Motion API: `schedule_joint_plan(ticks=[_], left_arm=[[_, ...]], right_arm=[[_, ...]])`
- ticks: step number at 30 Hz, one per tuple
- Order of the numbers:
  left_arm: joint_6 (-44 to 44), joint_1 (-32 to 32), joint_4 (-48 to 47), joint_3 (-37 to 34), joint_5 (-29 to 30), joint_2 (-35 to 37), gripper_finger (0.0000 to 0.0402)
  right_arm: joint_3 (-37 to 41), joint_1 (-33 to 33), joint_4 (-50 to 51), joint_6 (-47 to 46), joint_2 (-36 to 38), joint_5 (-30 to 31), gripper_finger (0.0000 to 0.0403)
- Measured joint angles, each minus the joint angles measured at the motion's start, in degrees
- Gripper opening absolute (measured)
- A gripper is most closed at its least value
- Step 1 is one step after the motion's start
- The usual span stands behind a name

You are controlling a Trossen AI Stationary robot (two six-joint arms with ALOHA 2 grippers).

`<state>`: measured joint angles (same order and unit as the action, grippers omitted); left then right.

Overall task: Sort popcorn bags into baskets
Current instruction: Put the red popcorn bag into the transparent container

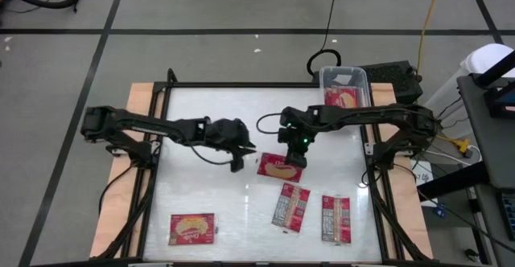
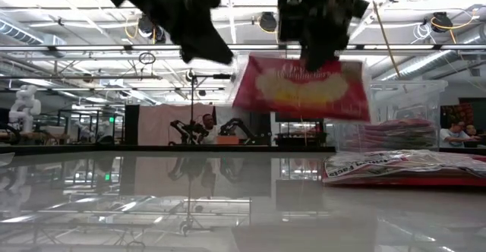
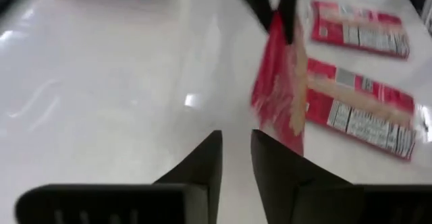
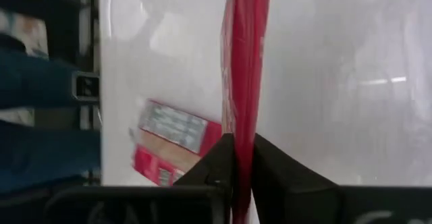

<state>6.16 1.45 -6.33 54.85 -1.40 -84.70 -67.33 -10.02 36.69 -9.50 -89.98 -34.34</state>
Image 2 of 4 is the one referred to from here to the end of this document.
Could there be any white humanoid robot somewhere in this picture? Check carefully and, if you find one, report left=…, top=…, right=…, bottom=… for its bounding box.
left=8, top=83, right=42, bottom=134

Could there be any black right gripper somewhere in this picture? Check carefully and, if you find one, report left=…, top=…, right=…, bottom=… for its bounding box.
left=301, top=0, right=377, bottom=73

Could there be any pink fabric backdrop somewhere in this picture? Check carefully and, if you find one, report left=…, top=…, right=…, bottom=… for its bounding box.
left=138, top=102, right=216, bottom=146

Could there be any person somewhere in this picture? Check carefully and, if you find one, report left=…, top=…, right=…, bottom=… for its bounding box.
left=439, top=119, right=468, bottom=150
left=463, top=123, right=483, bottom=149
left=197, top=113, right=221, bottom=146

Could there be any yellow hanging cable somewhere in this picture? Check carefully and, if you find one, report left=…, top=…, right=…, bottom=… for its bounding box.
left=370, top=0, right=402, bottom=79

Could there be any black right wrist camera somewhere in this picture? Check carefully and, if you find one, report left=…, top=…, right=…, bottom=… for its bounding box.
left=276, top=0, right=305, bottom=43

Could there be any black ceiling cable reel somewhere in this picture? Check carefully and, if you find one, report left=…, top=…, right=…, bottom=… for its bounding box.
left=258, top=11, right=278, bottom=33
left=431, top=11, right=455, bottom=33
left=137, top=14, right=157, bottom=36

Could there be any clear plastic bin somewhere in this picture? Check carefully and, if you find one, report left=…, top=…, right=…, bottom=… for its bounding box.
left=333, top=79, right=449, bottom=153

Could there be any black camera stand frame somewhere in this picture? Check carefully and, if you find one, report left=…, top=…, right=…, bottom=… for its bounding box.
left=189, top=72, right=233, bottom=146

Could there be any black aluminium table frame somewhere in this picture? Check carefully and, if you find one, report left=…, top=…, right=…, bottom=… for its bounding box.
left=0, top=143, right=486, bottom=155

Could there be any orange box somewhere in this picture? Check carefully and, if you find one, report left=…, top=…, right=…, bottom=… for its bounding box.
left=216, top=135, right=241, bottom=146

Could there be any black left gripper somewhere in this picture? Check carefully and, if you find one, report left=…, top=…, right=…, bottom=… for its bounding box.
left=150, top=0, right=235, bottom=66

